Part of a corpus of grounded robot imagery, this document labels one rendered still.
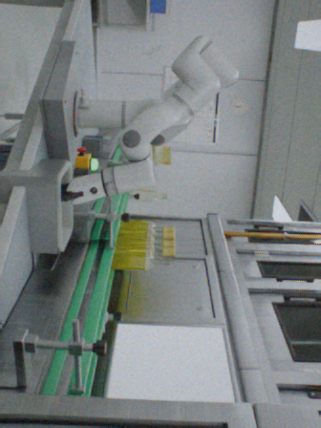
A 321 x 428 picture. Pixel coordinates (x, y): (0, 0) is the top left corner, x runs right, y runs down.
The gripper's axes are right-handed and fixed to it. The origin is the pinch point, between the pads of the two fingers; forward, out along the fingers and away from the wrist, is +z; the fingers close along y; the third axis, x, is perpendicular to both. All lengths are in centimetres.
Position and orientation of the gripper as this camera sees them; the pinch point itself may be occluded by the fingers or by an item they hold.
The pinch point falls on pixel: (53, 194)
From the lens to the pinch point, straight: 130.6
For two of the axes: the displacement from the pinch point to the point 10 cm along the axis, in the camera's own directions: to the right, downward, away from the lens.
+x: -2.2, -9.0, -3.8
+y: 0.0, -3.9, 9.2
